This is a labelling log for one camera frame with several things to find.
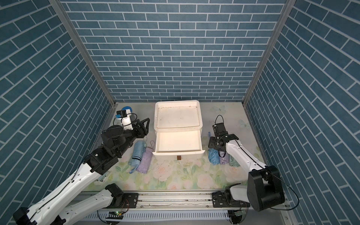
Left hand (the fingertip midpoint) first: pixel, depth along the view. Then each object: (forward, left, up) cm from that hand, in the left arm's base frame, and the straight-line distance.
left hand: (149, 120), depth 67 cm
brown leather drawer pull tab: (-13, -15, -15) cm, 24 cm away
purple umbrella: (-8, +7, -30) cm, 32 cm away
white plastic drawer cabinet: (+11, -13, -10) cm, 20 cm away
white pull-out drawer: (-4, -9, -17) cm, 20 cm away
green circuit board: (-34, +19, -37) cm, 54 cm away
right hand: (+1, -37, -26) cm, 45 cm away
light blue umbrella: (-2, +10, -25) cm, 27 cm away
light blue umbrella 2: (-6, -35, -27) cm, 45 cm away
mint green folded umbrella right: (-9, -47, -29) cm, 56 cm away
